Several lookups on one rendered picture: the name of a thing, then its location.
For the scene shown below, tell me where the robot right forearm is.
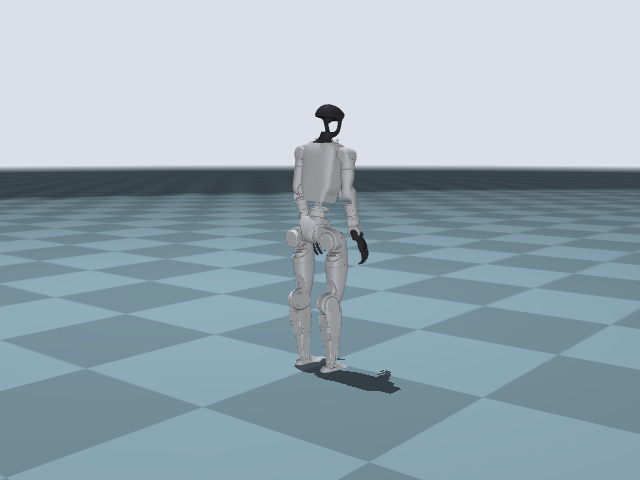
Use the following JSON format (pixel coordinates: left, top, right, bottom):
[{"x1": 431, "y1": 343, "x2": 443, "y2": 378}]
[{"x1": 343, "y1": 188, "x2": 362, "y2": 236}]

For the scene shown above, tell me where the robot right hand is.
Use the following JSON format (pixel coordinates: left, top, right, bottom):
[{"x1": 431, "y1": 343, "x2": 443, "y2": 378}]
[{"x1": 350, "y1": 230, "x2": 369, "y2": 265}]

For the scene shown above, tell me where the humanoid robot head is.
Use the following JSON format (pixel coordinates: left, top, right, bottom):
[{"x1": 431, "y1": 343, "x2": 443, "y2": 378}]
[{"x1": 312, "y1": 104, "x2": 345, "y2": 143}]

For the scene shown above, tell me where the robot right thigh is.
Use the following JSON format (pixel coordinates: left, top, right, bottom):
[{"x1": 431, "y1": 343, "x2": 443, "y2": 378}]
[{"x1": 316, "y1": 226, "x2": 348, "y2": 314}]

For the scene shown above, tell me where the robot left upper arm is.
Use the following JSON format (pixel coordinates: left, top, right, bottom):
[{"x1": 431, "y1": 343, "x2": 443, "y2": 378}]
[{"x1": 293, "y1": 145, "x2": 306, "y2": 196}]

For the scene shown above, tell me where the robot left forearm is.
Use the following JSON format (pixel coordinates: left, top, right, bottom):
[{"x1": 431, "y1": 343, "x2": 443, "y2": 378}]
[{"x1": 294, "y1": 193, "x2": 309, "y2": 219}]

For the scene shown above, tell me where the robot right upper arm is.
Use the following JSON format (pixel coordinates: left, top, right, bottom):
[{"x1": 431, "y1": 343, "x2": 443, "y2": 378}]
[{"x1": 336, "y1": 146, "x2": 357, "y2": 201}]

